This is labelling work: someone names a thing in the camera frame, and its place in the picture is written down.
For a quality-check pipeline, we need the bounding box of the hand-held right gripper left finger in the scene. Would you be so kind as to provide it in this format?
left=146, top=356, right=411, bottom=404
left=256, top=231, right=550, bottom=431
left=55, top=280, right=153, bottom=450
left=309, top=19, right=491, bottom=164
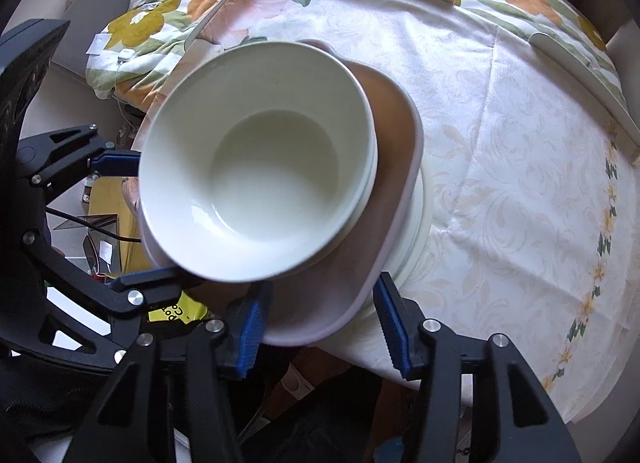
left=65, top=280, right=275, bottom=463

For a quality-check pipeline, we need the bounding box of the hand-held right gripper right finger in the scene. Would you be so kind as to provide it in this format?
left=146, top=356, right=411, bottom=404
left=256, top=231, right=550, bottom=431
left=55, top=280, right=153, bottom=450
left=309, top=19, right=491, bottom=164
left=372, top=270, right=583, bottom=463

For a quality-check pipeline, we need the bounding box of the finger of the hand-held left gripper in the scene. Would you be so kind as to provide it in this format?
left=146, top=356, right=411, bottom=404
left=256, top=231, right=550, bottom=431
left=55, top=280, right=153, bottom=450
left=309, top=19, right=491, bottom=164
left=15, top=126, right=142, bottom=204
left=22, top=230, right=206, bottom=324

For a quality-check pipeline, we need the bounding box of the white round plate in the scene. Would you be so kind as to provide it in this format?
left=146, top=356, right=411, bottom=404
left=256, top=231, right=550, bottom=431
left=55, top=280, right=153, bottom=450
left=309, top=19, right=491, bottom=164
left=387, top=178, right=426, bottom=284

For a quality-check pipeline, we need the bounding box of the cream round plate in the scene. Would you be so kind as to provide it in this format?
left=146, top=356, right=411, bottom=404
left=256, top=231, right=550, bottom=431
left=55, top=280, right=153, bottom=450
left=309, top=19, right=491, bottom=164
left=320, top=183, right=436, bottom=344

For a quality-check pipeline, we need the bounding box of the cream bowl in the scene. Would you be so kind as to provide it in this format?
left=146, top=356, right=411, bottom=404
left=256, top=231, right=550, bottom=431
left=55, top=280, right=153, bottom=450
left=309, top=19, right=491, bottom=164
left=300, top=108, right=380, bottom=264

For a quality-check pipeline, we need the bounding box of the white bowl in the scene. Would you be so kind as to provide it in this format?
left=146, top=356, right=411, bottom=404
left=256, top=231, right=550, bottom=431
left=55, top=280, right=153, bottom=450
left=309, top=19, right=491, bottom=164
left=137, top=40, right=377, bottom=281

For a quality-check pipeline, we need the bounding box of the pink square plate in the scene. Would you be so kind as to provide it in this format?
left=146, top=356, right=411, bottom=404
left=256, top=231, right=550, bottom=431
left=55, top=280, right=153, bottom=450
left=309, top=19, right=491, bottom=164
left=136, top=39, right=426, bottom=346

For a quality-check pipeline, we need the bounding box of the yellow printed packet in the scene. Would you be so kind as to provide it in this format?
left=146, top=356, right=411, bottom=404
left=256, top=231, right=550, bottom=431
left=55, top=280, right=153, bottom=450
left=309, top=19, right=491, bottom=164
left=147, top=290, right=211, bottom=326

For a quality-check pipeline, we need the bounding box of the yellow cardboard box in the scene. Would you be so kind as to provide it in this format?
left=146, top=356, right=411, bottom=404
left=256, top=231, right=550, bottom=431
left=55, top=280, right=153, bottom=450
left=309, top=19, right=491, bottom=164
left=82, top=176, right=146, bottom=269

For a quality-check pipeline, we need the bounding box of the floral striped blanket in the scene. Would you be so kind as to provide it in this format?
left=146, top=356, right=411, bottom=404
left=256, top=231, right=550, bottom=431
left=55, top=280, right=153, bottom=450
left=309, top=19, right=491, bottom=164
left=85, top=0, right=628, bottom=109

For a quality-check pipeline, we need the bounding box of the white floral-border tablecloth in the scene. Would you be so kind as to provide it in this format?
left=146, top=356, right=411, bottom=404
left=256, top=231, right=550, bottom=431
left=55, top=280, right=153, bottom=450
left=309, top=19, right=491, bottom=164
left=185, top=0, right=640, bottom=424

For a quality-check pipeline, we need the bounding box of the black cable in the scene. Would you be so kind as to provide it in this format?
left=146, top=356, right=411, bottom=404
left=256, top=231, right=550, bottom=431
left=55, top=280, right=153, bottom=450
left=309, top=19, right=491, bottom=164
left=45, top=208, right=146, bottom=244

